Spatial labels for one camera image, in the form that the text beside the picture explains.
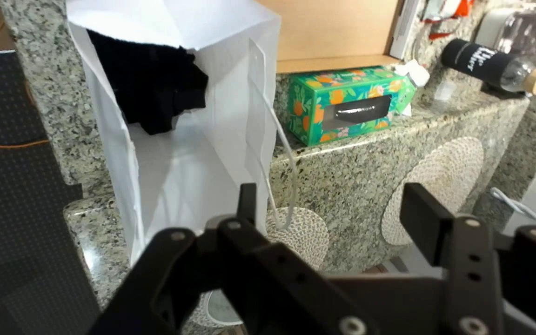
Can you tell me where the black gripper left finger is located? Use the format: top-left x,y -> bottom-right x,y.
87,182 -> 368,335

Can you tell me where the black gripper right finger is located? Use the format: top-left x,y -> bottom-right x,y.
398,182 -> 536,335

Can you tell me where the clear glass plate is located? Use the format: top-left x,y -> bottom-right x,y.
201,286 -> 247,329

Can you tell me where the round woven placemat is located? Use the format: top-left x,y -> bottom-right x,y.
379,135 -> 487,249
182,204 -> 331,330

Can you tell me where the green floral tissue box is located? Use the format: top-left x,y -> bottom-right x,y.
284,64 -> 418,148

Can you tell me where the black bottle with cork cap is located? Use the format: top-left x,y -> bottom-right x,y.
439,36 -> 536,96

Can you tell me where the grey metallic device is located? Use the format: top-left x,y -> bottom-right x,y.
474,5 -> 536,53

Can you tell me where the shallow cardboard box tray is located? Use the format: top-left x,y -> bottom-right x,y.
254,0 -> 424,74

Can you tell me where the white cable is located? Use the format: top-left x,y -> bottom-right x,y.
489,183 -> 536,232

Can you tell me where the white paper bag with handles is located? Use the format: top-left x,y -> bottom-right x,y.
63,0 -> 295,269

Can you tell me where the orange cable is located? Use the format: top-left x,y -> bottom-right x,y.
0,20 -> 52,152

